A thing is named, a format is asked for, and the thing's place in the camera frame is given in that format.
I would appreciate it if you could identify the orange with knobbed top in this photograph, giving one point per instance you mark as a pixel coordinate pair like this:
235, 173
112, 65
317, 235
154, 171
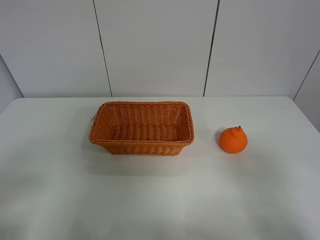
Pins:
233, 140

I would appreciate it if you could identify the orange wicker basket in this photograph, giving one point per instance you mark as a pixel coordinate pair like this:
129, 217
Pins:
159, 128

